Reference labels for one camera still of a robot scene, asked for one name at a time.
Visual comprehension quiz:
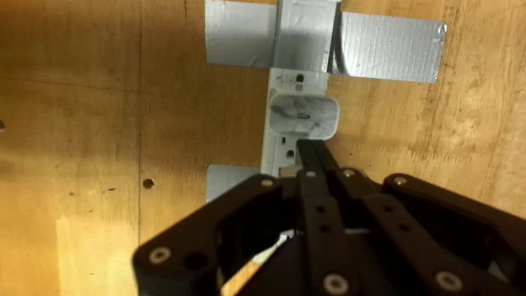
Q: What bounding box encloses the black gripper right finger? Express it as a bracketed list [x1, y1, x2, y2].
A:
[296, 140, 526, 296]

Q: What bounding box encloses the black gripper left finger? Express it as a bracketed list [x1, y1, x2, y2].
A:
[134, 170, 352, 296]

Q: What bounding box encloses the white charger head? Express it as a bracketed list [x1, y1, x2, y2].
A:
[270, 94, 341, 140]

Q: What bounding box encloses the white power strip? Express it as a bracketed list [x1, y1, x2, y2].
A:
[260, 70, 341, 177]

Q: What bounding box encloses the grey duct tape strip near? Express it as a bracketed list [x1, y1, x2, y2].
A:
[208, 165, 259, 203]

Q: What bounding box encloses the grey duct tape strip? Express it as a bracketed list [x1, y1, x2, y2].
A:
[204, 0, 448, 84]
[208, 165, 259, 203]

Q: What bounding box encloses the grey duct tape strip far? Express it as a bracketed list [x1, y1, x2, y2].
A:
[204, 0, 448, 84]

